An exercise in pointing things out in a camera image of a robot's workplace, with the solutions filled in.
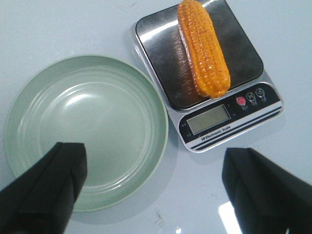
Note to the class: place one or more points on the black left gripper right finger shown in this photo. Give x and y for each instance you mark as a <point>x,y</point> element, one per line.
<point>266,198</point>

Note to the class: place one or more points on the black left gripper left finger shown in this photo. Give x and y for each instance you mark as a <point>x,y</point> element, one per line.
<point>41,200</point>

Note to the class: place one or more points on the orange corn cob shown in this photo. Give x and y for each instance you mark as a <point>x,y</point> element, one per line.
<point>209,70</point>

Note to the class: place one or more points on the silver electronic kitchen scale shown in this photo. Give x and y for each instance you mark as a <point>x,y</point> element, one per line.
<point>202,122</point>

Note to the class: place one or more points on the light green plate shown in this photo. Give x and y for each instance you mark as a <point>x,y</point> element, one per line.
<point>109,106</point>

